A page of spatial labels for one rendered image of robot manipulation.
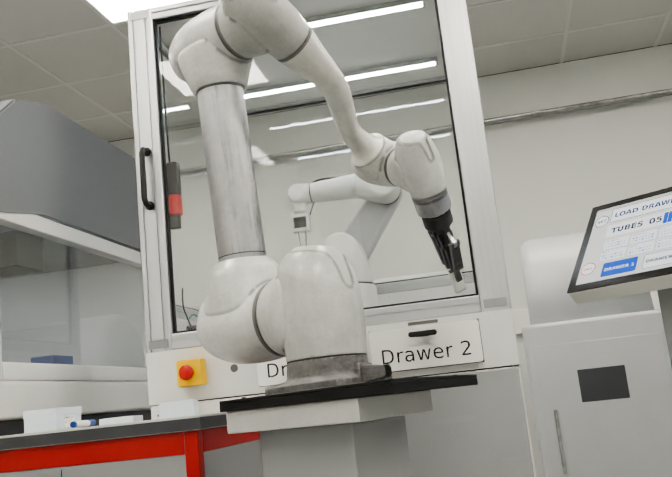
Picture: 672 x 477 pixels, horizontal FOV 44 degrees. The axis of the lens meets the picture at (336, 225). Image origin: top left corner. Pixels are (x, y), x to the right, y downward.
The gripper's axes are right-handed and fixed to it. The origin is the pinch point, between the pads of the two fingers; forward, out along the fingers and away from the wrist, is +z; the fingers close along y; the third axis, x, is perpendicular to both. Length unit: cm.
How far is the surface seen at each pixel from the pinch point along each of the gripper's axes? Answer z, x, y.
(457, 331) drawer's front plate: 12.2, 5.5, -2.7
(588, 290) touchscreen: 7.6, -23.2, -21.7
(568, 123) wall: 97, -220, 271
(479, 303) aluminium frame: 9.0, -3.5, -1.1
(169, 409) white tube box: -4, 79, 4
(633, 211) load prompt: -1.1, -46.4, -13.9
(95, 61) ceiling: -49, 38, 325
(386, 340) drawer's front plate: 9.9, 21.9, 6.3
